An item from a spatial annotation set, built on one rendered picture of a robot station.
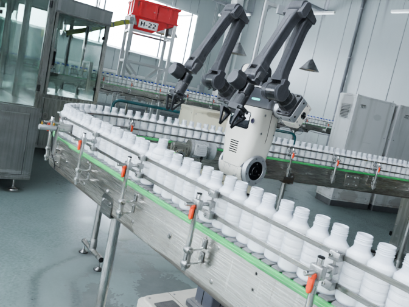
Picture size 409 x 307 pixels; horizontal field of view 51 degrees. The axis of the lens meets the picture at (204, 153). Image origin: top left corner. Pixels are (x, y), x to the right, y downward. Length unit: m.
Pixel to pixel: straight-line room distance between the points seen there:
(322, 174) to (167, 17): 5.32
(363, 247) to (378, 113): 6.75
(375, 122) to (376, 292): 6.79
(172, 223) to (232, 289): 0.34
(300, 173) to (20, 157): 2.79
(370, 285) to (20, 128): 4.08
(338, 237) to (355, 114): 6.43
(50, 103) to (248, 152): 4.93
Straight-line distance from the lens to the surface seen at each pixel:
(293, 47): 2.00
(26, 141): 4.73
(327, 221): 1.10
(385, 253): 1.00
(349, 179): 4.04
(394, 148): 8.10
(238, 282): 1.24
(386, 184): 4.33
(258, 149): 2.14
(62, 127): 2.38
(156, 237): 1.57
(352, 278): 1.05
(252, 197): 1.24
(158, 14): 8.36
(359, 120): 7.52
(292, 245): 1.13
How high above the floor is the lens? 1.40
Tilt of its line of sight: 8 degrees down
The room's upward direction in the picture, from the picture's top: 12 degrees clockwise
